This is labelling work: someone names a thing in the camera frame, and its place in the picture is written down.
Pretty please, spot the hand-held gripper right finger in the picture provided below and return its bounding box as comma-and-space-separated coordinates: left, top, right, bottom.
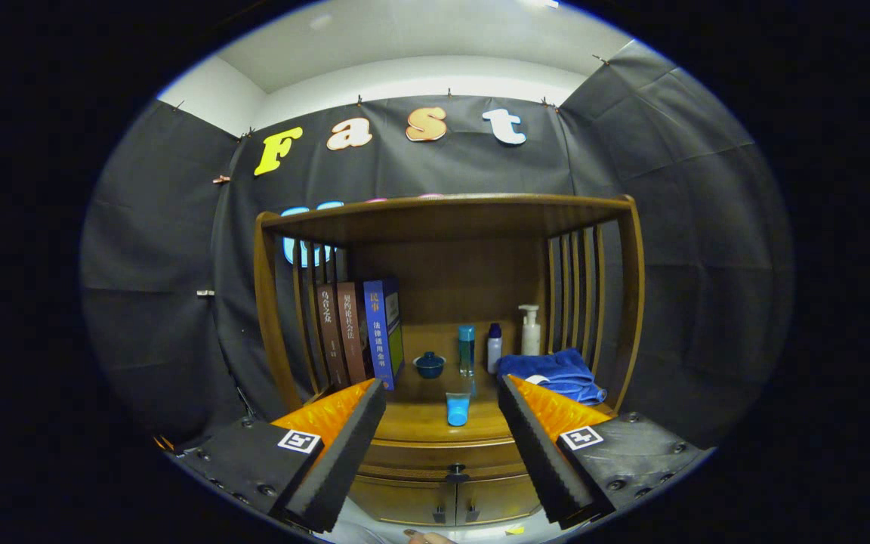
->
497, 374, 714, 531

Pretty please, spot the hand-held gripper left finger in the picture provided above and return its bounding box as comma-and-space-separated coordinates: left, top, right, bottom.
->
167, 378, 389, 534

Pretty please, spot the wooden drawer with black knob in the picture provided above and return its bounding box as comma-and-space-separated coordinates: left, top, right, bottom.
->
359, 440, 530, 484

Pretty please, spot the blue squeeze tube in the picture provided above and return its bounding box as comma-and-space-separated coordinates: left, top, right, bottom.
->
446, 391, 472, 428

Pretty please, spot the wooden cabinet door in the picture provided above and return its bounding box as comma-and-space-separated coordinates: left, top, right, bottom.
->
456, 474, 543, 525
348, 476, 457, 527

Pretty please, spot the wooden countertop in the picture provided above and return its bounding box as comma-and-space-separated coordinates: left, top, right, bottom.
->
371, 323, 549, 444

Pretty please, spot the wooden cabinet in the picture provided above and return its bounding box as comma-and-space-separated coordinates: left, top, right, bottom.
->
254, 193, 646, 527

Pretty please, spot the folded blue towel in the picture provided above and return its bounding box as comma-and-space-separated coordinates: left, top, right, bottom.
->
497, 348, 608, 406

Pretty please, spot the white pump bottle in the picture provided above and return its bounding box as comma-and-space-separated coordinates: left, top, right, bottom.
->
520, 304, 541, 357

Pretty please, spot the blue lidded teacup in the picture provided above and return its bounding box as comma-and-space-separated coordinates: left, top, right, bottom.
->
413, 351, 447, 379

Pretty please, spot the reddish brown book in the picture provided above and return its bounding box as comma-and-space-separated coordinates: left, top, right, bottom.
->
336, 282, 369, 386

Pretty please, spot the dark brown book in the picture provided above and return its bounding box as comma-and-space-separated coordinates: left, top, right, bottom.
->
316, 283, 349, 390

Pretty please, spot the thick blue book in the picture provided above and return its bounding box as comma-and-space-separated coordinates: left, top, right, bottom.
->
363, 277, 406, 391

